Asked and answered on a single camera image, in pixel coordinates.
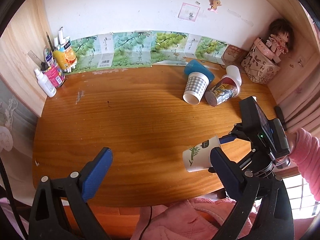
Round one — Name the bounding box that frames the white panda paper cup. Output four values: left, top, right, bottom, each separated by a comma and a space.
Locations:
182, 136, 221, 172

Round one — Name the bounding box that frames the robot print paper cup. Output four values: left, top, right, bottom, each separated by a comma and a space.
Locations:
204, 75, 240, 107

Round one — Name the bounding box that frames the white plastic cup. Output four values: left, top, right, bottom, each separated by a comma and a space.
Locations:
221, 65, 242, 87

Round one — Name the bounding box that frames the grey checkered paper cup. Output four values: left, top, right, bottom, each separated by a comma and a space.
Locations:
183, 72, 209, 105

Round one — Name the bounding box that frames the blue plastic cup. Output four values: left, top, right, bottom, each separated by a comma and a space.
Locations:
184, 60, 215, 82

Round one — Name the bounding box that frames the right hand pink sleeve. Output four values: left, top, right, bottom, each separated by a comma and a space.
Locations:
285, 132, 297, 153

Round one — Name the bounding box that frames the black phone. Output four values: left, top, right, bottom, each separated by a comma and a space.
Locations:
274, 106, 287, 131

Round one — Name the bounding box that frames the pink clothing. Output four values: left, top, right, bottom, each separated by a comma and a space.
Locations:
130, 127, 320, 240

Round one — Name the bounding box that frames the letter print storage box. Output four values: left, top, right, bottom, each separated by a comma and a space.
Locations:
241, 44, 280, 85

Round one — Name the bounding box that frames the pink round case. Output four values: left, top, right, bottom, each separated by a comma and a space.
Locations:
253, 37, 281, 64

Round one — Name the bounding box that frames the brown haired rag doll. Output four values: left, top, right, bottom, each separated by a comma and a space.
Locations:
266, 18, 295, 57

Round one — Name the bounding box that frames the white plastic bottle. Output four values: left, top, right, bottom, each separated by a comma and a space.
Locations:
34, 68, 56, 98

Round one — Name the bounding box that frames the pink patterned box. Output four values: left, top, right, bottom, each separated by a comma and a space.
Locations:
42, 63, 66, 88

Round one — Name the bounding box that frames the orange juice carton pen holder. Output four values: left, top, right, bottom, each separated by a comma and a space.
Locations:
53, 40, 78, 73

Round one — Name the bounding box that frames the blue white tube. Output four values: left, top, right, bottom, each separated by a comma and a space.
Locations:
43, 48, 54, 67

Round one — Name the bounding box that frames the green grape paper sheet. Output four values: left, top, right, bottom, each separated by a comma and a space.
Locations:
71, 30, 229, 74

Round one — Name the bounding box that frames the black cable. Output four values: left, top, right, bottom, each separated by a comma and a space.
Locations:
138, 205, 153, 240

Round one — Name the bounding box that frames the pony wall sticker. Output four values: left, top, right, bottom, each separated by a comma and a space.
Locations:
208, 0, 222, 12

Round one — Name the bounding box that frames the pink framed wall sticker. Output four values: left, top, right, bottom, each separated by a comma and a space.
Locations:
178, 3, 200, 22

